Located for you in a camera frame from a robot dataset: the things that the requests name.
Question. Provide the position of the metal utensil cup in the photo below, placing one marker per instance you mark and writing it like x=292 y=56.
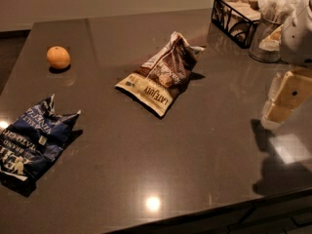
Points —
x=265 y=43

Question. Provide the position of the orange fruit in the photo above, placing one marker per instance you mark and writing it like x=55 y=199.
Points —
x=58 y=57

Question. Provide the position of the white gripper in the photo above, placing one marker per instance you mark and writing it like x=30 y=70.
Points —
x=297 y=38

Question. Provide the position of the blue chip bag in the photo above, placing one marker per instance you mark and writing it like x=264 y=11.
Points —
x=33 y=142

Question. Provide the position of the black wire napkin holder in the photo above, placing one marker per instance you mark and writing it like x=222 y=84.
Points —
x=238 y=19

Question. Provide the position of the brown chip bag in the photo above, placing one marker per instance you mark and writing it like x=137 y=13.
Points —
x=159 y=81

